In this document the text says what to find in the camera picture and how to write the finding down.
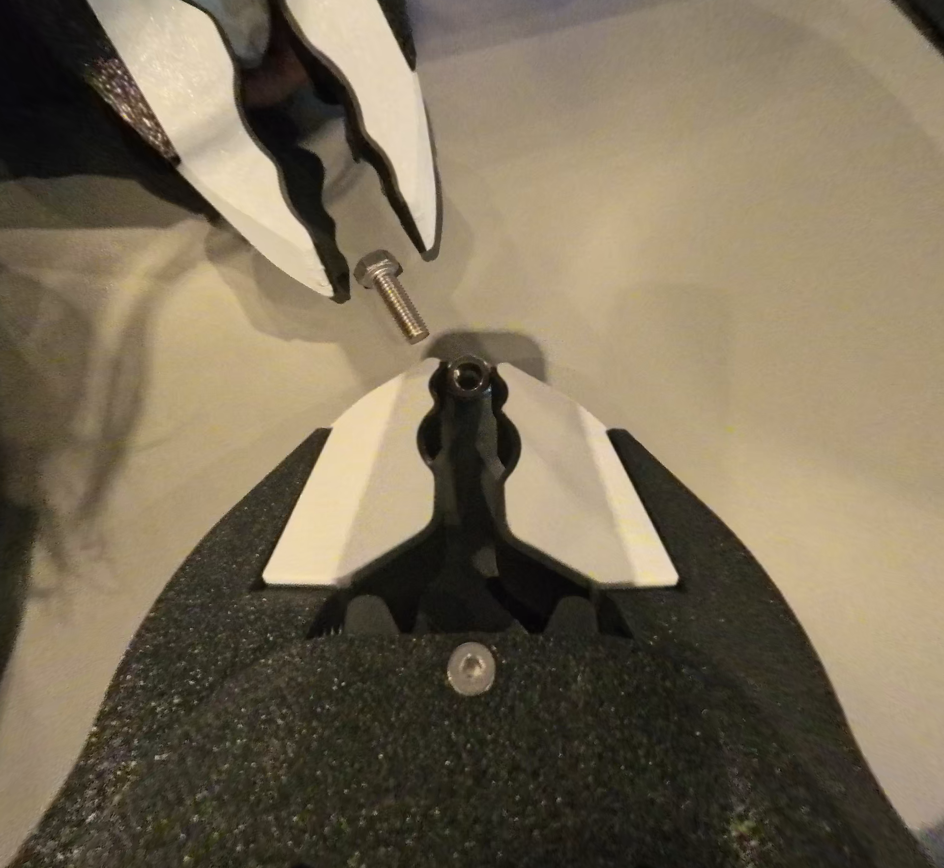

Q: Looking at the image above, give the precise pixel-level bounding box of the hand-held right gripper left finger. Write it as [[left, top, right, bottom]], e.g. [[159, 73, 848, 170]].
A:
[[262, 358, 473, 589]]

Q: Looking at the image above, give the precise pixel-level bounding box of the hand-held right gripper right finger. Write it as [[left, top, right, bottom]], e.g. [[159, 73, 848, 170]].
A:
[[468, 359, 679, 589]]

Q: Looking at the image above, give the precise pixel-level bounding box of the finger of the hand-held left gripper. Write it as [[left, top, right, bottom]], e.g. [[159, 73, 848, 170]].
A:
[[280, 0, 445, 257], [80, 0, 352, 304]]

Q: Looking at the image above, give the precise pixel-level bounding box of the steel hex bolt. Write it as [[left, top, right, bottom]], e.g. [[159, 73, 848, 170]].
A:
[[353, 248, 430, 347]]

